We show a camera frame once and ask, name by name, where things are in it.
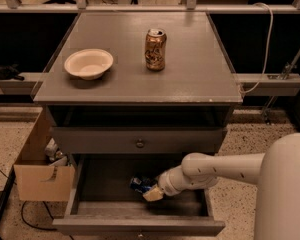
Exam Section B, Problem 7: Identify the white paper bowl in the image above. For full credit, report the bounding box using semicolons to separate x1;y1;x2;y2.
64;49;114;80

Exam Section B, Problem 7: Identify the cardboard box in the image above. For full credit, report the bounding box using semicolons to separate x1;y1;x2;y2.
13;111;75;202

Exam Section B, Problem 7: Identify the grey upper drawer with knob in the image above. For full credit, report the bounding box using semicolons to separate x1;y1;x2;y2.
51;127;226;154

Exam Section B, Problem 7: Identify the black cloth on ledge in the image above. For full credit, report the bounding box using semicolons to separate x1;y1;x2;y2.
0;64;24;81

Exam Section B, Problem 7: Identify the grey drawer cabinet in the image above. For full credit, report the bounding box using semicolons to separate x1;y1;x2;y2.
33;11;243;174

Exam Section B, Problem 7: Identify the blue pepsi can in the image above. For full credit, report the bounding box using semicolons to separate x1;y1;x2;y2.
130;175;157;194

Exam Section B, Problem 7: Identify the open grey bottom drawer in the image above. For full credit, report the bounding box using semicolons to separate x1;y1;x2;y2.
53;154;225;237

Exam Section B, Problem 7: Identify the white cable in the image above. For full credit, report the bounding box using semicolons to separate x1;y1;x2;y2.
239;2;274;95

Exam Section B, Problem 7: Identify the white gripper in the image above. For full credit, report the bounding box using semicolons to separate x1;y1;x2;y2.
143;166;190;202

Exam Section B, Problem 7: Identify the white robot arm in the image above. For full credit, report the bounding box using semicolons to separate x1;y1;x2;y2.
143;133;300;240

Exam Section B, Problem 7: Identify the white trash in box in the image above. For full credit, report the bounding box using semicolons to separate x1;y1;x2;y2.
44;139;68;166

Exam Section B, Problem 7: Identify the black floor cable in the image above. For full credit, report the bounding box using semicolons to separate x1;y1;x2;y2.
0;160;76;240

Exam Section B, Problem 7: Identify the gold soda can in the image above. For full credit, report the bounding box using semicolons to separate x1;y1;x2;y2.
144;28;167;71

